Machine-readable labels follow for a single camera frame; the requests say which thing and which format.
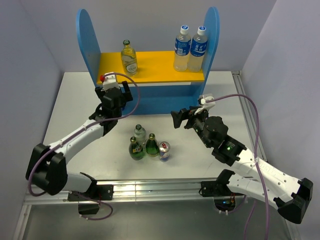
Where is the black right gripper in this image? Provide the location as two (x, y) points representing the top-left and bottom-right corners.
(170, 105), (213, 148)

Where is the red bull can red tab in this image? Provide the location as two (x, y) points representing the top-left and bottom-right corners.
(158, 141), (171, 162)

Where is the clear chang glass bottle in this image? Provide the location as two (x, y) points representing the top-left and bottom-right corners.
(120, 39), (138, 76)

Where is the green perrier bottle yellow label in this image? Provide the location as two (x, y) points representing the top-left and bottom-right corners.
(145, 133), (160, 157)

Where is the green perrier bottle red label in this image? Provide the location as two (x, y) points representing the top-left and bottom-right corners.
(128, 136), (146, 161)

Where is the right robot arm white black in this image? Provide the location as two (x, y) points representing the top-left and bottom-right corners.
(171, 107), (313, 224)

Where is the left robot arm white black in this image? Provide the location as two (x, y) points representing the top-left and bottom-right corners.
(25, 80), (133, 200)

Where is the blue and yellow shelf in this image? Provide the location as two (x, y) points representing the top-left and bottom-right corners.
(75, 7), (220, 115)

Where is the clear plastic bottle blue label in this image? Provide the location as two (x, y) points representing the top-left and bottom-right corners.
(173, 25), (191, 72)

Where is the clear plastic bottle white text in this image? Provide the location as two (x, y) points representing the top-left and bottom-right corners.
(187, 26), (208, 73)

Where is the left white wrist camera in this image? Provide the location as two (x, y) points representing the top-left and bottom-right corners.
(99, 74), (120, 92)

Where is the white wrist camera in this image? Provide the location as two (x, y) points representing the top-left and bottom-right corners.
(194, 94), (216, 115)
(99, 74), (120, 92)

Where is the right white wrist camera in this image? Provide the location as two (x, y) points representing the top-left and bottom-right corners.
(194, 94), (216, 115)

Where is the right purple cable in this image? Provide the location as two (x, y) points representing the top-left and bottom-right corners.
(206, 93), (271, 240)

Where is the right side aluminium rail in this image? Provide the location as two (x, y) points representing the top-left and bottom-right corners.
(231, 71), (268, 162)

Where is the aluminium mounting rail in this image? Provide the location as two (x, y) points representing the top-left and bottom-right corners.
(13, 178), (245, 240)

